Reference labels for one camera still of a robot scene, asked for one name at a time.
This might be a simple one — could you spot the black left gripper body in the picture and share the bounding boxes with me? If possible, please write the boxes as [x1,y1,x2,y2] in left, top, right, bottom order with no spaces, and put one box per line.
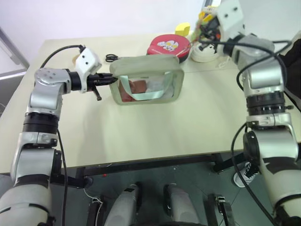
[87,72,111,102]

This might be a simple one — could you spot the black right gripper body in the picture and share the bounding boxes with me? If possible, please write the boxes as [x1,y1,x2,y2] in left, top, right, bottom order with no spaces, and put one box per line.
[204,16,222,42]

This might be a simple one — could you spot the green zip pouch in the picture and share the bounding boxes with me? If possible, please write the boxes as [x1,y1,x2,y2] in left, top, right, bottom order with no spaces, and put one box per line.
[109,56,185,106]

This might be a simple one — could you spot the red item inside pouch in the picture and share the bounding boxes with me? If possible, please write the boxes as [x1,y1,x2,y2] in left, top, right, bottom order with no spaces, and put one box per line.
[119,79,148,102]

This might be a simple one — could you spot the red round zip case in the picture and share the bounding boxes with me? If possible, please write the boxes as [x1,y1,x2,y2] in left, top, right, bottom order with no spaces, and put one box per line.
[146,33,191,65]

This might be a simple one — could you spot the white item inside pouch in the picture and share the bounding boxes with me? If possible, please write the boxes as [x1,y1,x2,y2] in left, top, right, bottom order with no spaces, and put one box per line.
[145,76,175,100]

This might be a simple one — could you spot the yellow plastic piece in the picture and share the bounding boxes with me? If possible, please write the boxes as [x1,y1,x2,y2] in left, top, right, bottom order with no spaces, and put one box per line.
[198,11,213,24]

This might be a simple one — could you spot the white bowl with items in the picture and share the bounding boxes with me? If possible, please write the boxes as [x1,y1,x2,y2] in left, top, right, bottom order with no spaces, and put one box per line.
[190,41,234,69]

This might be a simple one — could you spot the white storage box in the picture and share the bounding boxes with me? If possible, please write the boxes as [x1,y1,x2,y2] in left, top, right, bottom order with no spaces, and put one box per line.
[201,4,221,15]

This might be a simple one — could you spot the yellow box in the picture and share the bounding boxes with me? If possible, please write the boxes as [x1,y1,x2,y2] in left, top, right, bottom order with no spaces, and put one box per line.
[174,22,191,38]

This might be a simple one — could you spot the black fabric object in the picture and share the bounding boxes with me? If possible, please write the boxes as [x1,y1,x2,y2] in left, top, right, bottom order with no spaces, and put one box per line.
[278,35,301,111]

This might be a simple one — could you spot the grey rounded robot leg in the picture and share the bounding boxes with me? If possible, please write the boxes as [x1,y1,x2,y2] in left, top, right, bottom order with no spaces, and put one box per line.
[163,183,201,226]
[104,182,143,226]

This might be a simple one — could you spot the black robot foot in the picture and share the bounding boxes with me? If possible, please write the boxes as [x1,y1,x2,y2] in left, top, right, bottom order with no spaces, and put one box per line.
[87,194,105,226]
[206,193,235,226]

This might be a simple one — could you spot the white black sneaker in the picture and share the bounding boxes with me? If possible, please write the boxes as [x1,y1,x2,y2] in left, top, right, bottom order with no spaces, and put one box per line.
[233,161,260,188]

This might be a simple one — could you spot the green plush keychain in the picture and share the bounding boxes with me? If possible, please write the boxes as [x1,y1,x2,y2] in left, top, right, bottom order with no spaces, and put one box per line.
[190,21,204,44]

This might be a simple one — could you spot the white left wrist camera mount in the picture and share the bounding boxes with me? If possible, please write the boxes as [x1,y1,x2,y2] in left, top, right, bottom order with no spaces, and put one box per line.
[75,48,102,94]

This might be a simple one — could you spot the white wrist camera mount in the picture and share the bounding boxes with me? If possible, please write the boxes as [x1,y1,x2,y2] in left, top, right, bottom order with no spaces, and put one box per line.
[215,0,246,48]
[75,48,102,94]

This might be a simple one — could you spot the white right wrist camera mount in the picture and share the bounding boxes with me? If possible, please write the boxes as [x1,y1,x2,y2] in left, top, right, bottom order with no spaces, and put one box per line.
[215,0,246,48]

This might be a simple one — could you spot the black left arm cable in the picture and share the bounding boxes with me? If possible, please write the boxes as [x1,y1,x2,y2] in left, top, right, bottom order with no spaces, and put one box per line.
[39,44,87,226]

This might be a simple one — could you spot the black table frame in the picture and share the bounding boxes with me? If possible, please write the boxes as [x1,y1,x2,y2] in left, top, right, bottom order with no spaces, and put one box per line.
[49,152,234,189]

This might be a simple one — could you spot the grey metal frame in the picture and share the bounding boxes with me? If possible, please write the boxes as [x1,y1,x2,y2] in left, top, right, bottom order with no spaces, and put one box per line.
[0,25,30,81]

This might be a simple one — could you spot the thin white floor wire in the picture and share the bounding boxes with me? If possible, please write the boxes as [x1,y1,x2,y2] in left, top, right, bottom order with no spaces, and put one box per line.
[82,187,104,206]

